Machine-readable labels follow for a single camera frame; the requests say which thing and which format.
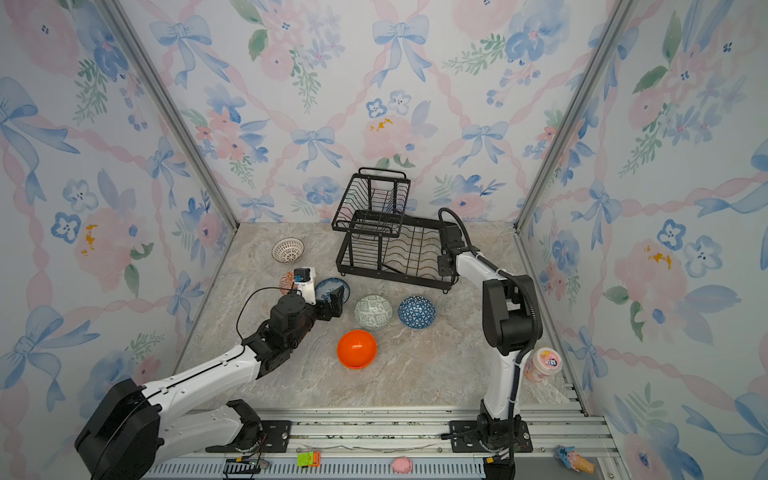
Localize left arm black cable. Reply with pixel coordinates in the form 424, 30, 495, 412
235, 286, 295, 342

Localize white lattice bowl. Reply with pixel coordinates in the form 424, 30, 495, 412
271, 237, 305, 264

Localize ice cream cone toy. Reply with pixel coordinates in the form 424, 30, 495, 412
555, 445, 595, 474

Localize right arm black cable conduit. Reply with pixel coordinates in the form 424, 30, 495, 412
437, 207, 538, 445

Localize black wire dish rack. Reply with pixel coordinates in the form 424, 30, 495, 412
331, 167, 463, 293

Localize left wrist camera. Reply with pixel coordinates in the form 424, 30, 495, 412
293, 267, 316, 305

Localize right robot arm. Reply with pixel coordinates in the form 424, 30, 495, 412
438, 240, 543, 454

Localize blue floral bowl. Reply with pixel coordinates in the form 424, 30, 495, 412
315, 277, 351, 304

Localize pink lidded cup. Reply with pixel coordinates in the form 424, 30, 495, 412
524, 347, 563, 383

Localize green orange small toy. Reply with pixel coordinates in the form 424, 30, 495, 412
297, 451, 321, 468

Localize red patterned bowl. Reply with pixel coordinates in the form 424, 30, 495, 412
279, 270, 295, 295

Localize pink round toy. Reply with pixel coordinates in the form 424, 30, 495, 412
391, 457, 413, 474

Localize dark blue patterned bowl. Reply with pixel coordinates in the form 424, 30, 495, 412
397, 295, 437, 330

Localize orange plastic bowl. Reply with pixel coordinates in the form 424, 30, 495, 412
336, 330, 378, 370

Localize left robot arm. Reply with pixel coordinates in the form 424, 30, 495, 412
75, 287, 344, 479

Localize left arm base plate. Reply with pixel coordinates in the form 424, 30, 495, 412
205, 420, 293, 454

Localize green patterned bowl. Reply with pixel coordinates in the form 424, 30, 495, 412
354, 295, 393, 330

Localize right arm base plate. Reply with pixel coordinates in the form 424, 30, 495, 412
441, 418, 534, 454

